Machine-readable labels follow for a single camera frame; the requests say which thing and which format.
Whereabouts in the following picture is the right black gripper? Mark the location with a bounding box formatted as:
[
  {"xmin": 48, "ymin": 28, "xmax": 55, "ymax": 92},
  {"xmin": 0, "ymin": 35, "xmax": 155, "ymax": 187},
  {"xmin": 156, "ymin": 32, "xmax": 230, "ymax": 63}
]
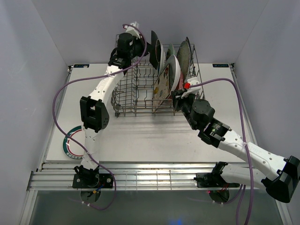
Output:
[{"xmin": 170, "ymin": 90, "xmax": 198, "ymax": 131}]

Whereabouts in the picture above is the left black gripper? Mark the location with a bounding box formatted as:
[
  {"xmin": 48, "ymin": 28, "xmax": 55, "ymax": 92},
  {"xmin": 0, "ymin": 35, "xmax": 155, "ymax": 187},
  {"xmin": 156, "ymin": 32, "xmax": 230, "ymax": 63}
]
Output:
[{"xmin": 128, "ymin": 34, "xmax": 154, "ymax": 60}]

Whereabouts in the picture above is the pink dotted scalloped plate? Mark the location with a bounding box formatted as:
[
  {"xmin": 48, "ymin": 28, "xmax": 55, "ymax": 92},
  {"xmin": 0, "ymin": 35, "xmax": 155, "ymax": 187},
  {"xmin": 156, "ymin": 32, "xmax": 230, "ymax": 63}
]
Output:
[{"xmin": 175, "ymin": 72, "xmax": 184, "ymax": 90}]

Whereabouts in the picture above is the teal square plate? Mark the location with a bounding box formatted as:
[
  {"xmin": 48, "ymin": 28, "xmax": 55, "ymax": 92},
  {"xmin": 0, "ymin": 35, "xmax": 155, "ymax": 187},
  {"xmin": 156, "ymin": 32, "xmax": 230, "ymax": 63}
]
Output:
[{"xmin": 150, "ymin": 30, "xmax": 160, "ymax": 69}]

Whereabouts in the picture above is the cream square flower plate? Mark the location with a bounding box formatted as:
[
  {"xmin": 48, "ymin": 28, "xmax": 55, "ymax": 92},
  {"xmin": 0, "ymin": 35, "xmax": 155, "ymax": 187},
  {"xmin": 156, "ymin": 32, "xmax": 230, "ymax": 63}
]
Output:
[{"xmin": 153, "ymin": 65, "xmax": 170, "ymax": 107}]

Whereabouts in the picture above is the mint green flower plate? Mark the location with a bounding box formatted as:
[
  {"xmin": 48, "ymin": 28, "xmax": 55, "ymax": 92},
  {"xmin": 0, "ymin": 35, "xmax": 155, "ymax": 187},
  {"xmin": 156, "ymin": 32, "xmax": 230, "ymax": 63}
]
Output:
[{"xmin": 166, "ymin": 44, "xmax": 176, "ymax": 60}]

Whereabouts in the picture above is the white oval platter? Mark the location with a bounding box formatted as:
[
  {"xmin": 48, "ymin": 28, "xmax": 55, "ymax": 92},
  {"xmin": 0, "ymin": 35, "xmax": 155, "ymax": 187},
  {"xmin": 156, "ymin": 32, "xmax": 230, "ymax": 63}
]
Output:
[{"xmin": 165, "ymin": 55, "xmax": 180, "ymax": 91}]

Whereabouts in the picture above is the speckled beige round plate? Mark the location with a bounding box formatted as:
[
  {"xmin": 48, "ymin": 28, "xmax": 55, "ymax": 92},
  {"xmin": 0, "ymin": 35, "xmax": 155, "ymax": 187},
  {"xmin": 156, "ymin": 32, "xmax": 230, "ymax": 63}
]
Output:
[{"xmin": 176, "ymin": 40, "xmax": 191, "ymax": 80}]

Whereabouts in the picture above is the black square floral plate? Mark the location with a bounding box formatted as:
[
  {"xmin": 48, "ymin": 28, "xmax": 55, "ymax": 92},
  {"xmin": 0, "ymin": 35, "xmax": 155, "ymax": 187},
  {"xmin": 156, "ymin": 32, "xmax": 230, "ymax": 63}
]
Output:
[{"xmin": 186, "ymin": 37, "xmax": 194, "ymax": 72}]

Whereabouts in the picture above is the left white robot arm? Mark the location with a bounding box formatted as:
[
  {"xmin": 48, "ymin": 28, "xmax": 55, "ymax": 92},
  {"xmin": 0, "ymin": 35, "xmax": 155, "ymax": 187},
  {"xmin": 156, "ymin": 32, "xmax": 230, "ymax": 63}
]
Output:
[{"xmin": 75, "ymin": 32, "xmax": 146, "ymax": 188}]

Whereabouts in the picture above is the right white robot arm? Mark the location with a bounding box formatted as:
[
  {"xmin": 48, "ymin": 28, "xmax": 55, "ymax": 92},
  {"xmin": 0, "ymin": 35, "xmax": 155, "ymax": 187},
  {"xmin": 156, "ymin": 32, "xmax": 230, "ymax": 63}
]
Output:
[{"xmin": 171, "ymin": 89, "xmax": 300, "ymax": 203}]

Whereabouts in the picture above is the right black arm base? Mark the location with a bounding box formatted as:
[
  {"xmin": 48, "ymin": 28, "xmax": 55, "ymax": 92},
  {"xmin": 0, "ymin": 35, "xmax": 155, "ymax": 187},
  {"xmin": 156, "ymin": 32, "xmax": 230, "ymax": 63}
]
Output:
[{"xmin": 194, "ymin": 172, "xmax": 227, "ymax": 188}]

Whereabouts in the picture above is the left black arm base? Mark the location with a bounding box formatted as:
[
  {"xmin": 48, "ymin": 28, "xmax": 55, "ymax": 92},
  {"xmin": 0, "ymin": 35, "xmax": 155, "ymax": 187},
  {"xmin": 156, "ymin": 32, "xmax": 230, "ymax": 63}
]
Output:
[{"xmin": 72, "ymin": 173, "xmax": 114, "ymax": 189}]

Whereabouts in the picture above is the right logo sticker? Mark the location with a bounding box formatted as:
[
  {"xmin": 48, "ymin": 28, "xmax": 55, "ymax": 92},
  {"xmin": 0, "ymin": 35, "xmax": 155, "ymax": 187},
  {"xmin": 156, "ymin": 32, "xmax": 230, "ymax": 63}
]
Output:
[{"xmin": 212, "ymin": 63, "xmax": 229, "ymax": 68}]

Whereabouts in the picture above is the logo sticker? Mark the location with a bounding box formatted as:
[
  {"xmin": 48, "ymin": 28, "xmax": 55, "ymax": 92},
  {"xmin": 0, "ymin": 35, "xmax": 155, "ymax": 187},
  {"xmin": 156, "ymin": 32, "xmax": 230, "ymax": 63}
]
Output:
[
  {"xmin": 73, "ymin": 64, "xmax": 90, "ymax": 68},
  {"xmin": 212, "ymin": 63, "xmax": 229, "ymax": 68}
]

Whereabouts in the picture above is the left logo sticker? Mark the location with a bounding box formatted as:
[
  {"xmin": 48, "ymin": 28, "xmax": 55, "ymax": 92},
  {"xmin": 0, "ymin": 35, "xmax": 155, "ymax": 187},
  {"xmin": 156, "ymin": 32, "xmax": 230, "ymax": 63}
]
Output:
[{"xmin": 73, "ymin": 64, "xmax": 90, "ymax": 68}]

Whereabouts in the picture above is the round plate red teal rim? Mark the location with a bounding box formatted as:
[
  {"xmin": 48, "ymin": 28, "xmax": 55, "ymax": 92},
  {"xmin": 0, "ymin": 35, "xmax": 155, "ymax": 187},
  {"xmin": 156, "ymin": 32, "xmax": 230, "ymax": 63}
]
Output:
[{"xmin": 62, "ymin": 126, "xmax": 85, "ymax": 160}]

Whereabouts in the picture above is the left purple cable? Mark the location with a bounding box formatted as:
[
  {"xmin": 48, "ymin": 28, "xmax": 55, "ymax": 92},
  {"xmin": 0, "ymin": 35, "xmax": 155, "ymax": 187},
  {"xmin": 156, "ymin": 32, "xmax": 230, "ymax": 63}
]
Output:
[{"xmin": 52, "ymin": 23, "xmax": 148, "ymax": 210}]

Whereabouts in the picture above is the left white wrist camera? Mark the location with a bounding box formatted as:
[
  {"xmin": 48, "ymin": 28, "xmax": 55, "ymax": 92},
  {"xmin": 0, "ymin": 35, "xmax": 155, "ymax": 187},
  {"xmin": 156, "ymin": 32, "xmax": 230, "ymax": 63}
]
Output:
[{"xmin": 123, "ymin": 21, "xmax": 141, "ymax": 39}]

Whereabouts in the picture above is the grey wire dish rack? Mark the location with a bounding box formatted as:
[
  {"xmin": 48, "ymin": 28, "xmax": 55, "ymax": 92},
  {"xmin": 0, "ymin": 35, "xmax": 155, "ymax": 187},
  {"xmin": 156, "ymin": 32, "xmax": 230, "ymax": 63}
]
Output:
[{"xmin": 111, "ymin": 42, "xmax": 202, "ymax": 117}]

